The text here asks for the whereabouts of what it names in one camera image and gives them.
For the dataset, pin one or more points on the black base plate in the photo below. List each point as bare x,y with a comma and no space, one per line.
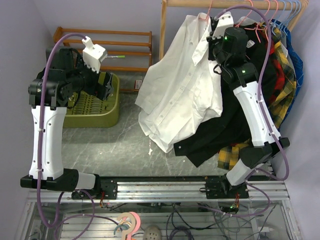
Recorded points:
219,187
104,188

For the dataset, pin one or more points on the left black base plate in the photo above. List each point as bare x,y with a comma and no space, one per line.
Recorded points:
104,188

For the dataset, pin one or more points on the grey perforated shoe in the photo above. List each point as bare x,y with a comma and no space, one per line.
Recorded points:
152,232

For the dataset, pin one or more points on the red plaid shirt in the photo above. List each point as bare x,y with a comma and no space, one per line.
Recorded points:
273,79

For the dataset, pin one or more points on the blue shirt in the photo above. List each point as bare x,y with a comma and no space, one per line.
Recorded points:
296,60

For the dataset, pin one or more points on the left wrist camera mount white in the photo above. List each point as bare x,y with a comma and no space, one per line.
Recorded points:
93,54

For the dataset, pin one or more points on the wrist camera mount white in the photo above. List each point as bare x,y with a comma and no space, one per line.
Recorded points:
219,25
93,54

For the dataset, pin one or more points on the green white marker pen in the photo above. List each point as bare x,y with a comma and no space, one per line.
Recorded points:
115,56

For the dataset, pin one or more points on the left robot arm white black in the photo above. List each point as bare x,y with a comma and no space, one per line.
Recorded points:
49,101

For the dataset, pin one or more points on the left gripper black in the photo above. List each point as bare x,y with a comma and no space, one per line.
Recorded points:
102,91

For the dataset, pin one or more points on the wooden shoe rack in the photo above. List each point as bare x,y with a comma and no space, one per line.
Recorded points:
136,46

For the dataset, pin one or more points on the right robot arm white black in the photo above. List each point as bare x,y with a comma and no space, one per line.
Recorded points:
245,82

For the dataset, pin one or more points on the black shirt front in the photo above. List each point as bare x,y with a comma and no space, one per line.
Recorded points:
216,133

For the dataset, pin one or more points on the pink wire hanger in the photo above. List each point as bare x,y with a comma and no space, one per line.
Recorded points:
207,15

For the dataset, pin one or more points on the green plastic laundry basket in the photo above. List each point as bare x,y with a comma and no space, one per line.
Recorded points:
91,112

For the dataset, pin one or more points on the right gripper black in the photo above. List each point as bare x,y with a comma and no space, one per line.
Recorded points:
211,42

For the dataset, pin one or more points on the white shirt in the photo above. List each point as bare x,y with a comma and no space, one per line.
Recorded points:
181,91

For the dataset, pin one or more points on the peach plastic hangers pile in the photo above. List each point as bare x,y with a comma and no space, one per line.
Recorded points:
128,224

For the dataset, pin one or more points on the wooden clothes rack frame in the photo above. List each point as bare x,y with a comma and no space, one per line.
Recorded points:
219,4

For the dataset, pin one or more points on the yellow plaid shirt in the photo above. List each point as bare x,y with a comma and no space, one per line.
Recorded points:
229,155

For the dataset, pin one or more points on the pink hanger of black shirt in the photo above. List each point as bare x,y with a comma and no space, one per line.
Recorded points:
242,19

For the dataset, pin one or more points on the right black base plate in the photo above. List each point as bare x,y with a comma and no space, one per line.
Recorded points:
219,187

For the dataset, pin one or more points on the aluminium rail base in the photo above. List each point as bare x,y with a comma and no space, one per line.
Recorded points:
186,189

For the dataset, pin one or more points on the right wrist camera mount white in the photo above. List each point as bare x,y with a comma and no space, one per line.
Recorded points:
219,25

